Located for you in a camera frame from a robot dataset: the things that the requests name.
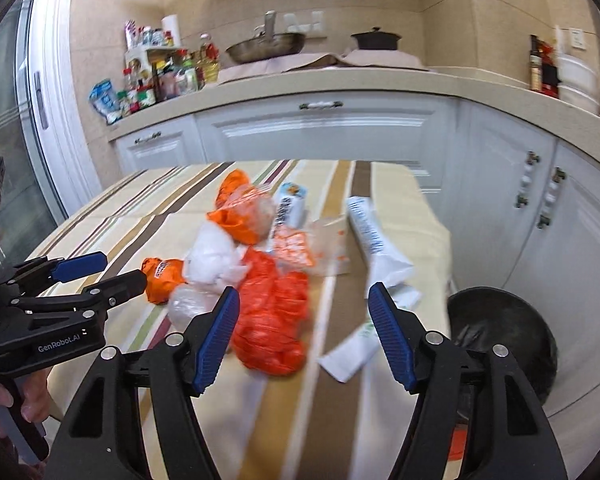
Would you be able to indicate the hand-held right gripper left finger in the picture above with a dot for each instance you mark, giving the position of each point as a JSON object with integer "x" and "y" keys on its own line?
{"x": 217, "y": 335}

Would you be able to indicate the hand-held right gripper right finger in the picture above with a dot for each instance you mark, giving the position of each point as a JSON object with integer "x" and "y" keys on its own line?
{"x": 390, "y": 340}

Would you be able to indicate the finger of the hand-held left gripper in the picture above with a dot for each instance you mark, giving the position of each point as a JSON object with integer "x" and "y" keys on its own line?
{"x": 117, "y": 285}
{"x": 80, "y": 264}

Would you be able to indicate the small orange snack packet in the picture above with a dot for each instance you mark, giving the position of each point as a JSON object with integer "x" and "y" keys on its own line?
{"x": 160, "y": 280}

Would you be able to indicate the clear orange-dotted plastic bag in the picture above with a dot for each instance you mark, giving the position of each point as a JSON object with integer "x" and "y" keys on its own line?
{"x": 330, "y": 250}

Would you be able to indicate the clear orange-print plastic bag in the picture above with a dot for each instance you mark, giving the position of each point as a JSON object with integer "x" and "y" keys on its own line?
{"x": 292, "y": 247}

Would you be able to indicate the black trash bin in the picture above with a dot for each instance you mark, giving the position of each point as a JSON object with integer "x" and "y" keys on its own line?
{"x": 505, "y": 320}

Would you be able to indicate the person's left hand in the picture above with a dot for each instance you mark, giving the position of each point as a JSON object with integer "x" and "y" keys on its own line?
{"x": 36, "y": 395}

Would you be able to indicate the crumpled clear plastic bag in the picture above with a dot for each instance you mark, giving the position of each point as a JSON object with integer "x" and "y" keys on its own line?
{"x": 192, "y": 305}

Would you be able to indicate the white green-print wrapper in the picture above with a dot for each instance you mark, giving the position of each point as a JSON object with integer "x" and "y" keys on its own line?
{"x": 347, "y": 357}

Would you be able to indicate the large orange plastic bag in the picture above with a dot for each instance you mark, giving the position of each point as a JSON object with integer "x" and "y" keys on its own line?
{"x": 270, "y": 325}

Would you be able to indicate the striped tablecloth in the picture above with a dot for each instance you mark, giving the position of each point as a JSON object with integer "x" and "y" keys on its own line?
{"x": 130, "y": 220}

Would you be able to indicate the white plastic bag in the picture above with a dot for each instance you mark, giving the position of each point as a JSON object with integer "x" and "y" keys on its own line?
{"x": 212, "y": 255}

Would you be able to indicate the orange white-print plastic bag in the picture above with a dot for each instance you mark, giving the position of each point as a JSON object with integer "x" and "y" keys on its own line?
{"x": 235, "y": 220}

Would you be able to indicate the long white powder packet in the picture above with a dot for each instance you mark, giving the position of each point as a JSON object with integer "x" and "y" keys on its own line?
{"x": 365, "y": 225}

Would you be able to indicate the white cabinet door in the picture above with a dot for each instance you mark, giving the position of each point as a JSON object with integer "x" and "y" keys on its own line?
{"x": 495, "y": 185}
{"x": 155, "y": 157}
{"x": 590, "y": 260}

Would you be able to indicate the blue seasoning packet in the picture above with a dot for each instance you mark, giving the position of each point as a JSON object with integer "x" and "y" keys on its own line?
{"x": 105, "y": 102}

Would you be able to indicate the white sliding glass door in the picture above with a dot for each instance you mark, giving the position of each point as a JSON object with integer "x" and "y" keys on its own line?
{"x": 10, "y": 100}

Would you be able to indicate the cluster of condiment bottles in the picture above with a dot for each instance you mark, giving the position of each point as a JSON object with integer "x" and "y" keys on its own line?
{"x": 150, "y": 85}

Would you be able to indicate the white cabinet drawer front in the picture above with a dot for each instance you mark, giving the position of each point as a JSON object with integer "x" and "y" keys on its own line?
{"x": 330, "y": 135}

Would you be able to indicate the white spice rack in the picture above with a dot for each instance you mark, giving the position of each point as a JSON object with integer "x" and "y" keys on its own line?
{"x": 152, "y": 52}

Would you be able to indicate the cooking oil bottle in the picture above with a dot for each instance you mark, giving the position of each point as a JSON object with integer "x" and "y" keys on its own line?
{"x": 210, "y": 60}

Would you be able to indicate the beige stone countertop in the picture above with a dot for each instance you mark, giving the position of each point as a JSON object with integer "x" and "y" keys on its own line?
{"x": 280, "y": 92}

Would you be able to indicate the paper towel roll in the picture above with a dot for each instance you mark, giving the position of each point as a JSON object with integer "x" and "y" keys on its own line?
{"x": 171, "y": 30}

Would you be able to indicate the beige stove cover cloth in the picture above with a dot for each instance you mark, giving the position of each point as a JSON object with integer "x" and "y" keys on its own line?
{"x": 280, "y": 67}

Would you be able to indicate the steel wok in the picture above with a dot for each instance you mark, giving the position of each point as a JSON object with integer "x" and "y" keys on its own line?
{"x": 265, "y": 50}

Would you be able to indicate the black lidded pot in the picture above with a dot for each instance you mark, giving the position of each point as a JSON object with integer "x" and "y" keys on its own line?
{"x": 375, "y": 40}

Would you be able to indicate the white lidded container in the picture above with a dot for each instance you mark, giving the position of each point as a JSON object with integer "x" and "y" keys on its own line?
{"x": 580, "y": 70}
{"x": 580, "y": 99}

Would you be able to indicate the dark sauce bottle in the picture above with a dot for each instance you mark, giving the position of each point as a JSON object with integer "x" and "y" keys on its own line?
{"x": 536, "y": 65}

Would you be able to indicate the red packets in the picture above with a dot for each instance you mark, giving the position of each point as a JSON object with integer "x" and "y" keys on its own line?
{"x": 550, "y": 72}

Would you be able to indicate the white wall socket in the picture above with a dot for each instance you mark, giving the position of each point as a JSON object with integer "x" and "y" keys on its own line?
{"x": 576, "y": 39}
{"x": 305, "y": 22}

